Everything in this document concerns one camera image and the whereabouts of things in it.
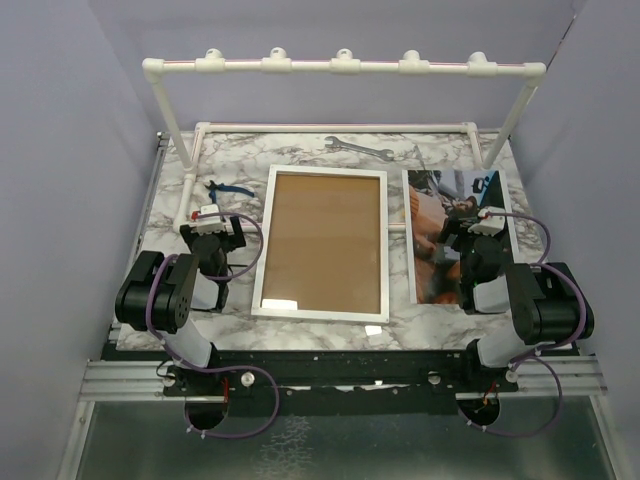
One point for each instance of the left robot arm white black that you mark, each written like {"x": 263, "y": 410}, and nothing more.
{"x": 160, "y": 292}

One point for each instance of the white picture frame with photo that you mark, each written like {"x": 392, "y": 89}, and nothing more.
{"x": 260, "y": 300}

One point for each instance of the aluminium extrusion rail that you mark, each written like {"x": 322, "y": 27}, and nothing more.
{"x": 122, "y": 381}

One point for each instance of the white PVC pipe rack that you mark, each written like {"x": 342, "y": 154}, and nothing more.
{"x": 343, "y": 63}

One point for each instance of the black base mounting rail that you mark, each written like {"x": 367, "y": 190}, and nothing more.
{"x": 339, "y": 383}

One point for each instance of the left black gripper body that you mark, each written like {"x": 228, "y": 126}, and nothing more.
{"x": 229, "y": 242}

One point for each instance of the brown frame backing board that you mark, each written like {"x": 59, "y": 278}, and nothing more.
{"x": 320, "y": 240}

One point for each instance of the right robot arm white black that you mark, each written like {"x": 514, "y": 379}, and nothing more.
{"x": 548, "y": 310}

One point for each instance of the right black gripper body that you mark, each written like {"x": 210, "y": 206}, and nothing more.
{"x": 464, "y": 244}

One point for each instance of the blue handled pliers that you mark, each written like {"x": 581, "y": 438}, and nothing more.
{"x": 215, "y": 188}

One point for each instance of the silver open-end wrench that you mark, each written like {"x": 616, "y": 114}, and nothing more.
{"x": 333, "y": 142}

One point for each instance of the printed photo with mat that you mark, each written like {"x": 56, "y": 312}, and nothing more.
{"x": 436, "y": 198}

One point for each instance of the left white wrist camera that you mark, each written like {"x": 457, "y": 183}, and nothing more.
{"x": 207, "y": 220}

